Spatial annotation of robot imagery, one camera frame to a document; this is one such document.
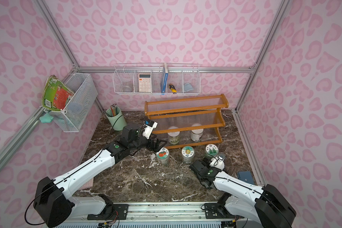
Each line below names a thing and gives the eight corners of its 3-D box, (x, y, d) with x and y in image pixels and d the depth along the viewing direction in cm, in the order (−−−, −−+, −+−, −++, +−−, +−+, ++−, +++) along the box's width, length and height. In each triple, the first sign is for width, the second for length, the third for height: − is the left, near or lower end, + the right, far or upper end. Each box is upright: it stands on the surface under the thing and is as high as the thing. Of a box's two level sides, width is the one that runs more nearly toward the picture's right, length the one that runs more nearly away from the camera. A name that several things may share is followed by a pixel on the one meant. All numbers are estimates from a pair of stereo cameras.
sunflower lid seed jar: (181, 163, 92) (182, 157, 85) (181, 152, 97) (181, 145, 90) (193, 163, 92) (195, 157, 85) (192, 152, 97) (193, 145, 90)
